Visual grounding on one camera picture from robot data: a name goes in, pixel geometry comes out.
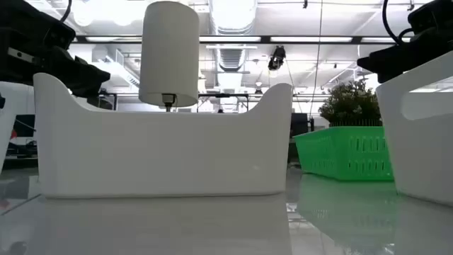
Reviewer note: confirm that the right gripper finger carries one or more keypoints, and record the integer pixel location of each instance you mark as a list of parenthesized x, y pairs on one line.
[(373, 63)]

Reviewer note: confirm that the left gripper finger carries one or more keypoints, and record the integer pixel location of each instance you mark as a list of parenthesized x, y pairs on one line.
[(90, 79)]

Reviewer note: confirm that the green slotted plastic basket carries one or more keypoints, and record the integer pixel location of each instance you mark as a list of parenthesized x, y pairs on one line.
[(339, 156)]

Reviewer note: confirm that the white plastic basket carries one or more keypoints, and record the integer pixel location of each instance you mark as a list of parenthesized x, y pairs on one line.
[(421, 156), (159, 156)]

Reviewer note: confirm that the small potted green plant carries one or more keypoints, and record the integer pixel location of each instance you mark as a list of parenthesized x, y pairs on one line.
[(350, 102)]

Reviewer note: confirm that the white shade wooden base lamp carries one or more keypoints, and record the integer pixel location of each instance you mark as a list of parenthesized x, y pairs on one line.
[(169, 53)]

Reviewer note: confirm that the black flat monitor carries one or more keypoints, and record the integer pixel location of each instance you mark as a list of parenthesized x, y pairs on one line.
[(299, 125)]

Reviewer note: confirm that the black metal ceiling beam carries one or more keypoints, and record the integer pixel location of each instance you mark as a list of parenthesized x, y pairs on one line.
[(265, 39)]

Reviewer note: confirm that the black hanging camera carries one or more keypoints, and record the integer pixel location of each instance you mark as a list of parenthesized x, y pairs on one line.
[(277, 56)]

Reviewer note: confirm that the silver ventilation duct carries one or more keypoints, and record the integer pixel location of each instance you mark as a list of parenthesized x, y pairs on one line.
[(231, 17)]

